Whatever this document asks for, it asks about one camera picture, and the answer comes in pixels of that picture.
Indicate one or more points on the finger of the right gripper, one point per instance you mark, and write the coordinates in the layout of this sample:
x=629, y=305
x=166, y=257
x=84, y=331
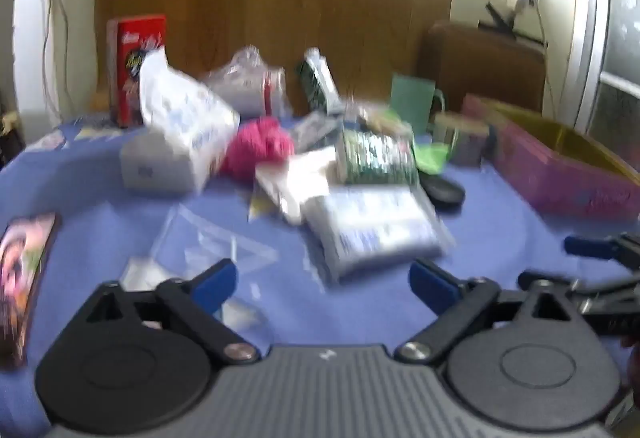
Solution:
x=623, y=248
x=610, y=295

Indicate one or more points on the bright green packet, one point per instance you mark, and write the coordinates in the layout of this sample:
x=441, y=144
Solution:
x=431, y=158

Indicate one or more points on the brown chair back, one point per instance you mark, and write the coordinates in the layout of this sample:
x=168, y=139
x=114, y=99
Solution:
x=462, y=60

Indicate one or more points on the green patterned packet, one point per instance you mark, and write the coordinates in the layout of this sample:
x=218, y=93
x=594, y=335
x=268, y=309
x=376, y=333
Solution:
x=369, y=158

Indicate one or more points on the bagged paper cups stack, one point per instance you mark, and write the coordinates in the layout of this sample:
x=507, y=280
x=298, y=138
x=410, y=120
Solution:
x=250, y=86

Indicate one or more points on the pink macaron biscuit tin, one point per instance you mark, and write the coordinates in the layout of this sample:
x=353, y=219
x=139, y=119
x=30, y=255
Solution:
x=556, y=170

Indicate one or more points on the pink knitted yarn item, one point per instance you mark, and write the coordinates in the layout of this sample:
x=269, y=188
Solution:
x=261, y=141

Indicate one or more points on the clear plastic bag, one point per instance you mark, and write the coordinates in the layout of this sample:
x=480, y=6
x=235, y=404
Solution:
x=182, y=244

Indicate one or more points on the white tissue pack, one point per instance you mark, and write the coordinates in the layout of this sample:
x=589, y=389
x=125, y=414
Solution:
x=185, y=135

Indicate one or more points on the blue plastic case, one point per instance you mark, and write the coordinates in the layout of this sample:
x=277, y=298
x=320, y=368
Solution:
x=361, y=229

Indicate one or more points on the round tin can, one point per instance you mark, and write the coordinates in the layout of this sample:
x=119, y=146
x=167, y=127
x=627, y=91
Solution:
x=465, y=137

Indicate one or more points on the smartphone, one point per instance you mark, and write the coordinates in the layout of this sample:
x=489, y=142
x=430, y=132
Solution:
x=24, y=251

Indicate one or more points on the green plastic mug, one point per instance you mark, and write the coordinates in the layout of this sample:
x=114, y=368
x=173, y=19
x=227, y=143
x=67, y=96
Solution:
x=415, y=100

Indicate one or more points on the barcode labelled black package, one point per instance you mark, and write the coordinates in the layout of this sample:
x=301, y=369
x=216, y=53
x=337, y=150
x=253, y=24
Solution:
x=313, y=130

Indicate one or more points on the blue patterned tablecloth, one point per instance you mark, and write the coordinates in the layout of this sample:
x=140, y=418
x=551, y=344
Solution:
x=497, y=235

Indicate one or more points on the white phone case package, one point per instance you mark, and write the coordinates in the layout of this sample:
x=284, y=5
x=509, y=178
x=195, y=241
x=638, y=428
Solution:
x=291, y=184

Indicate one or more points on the red box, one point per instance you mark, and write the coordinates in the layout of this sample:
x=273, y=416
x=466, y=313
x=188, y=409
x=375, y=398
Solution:
x=128, y=40

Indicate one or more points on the black oval case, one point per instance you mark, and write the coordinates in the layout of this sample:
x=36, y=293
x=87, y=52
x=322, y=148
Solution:
x=444, y=194

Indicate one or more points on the green white milk carton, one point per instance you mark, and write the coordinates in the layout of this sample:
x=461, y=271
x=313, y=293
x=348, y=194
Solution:
x=318, y=84

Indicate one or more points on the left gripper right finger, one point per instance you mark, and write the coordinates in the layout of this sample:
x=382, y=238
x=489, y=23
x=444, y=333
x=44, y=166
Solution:
x=461, y=307

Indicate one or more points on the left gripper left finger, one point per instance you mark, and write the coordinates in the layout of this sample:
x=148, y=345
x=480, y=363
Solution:
x=193, y=306

